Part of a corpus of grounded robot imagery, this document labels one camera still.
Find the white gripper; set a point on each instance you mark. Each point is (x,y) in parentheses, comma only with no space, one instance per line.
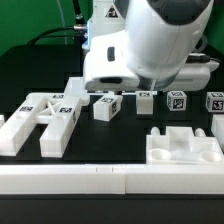
(117,62)

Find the white chair seat part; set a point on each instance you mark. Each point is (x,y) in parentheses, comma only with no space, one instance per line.
(182,146)

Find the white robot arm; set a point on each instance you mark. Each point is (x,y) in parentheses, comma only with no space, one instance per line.
(184,20)

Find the white sheet with four tags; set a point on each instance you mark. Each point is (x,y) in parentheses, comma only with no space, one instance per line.
(75,87)

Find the white tagged cube block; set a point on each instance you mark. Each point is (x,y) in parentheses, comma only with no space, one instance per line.
(215,101)
(176,100)

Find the white right tagged cube block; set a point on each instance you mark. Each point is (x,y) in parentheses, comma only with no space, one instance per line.
(215,101)

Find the white part at left edge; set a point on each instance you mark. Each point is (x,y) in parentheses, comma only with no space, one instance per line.
(2,120)

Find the white part at edge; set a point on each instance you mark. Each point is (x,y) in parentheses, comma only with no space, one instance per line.
(2,120)
(217,129)

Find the white part at right edge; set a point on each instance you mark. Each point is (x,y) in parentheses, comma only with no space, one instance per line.
(217,129)

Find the white chair back frame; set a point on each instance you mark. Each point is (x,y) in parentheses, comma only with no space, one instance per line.
(58,112)

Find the white front rail fixture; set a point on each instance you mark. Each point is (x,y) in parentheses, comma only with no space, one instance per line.
(111,179)

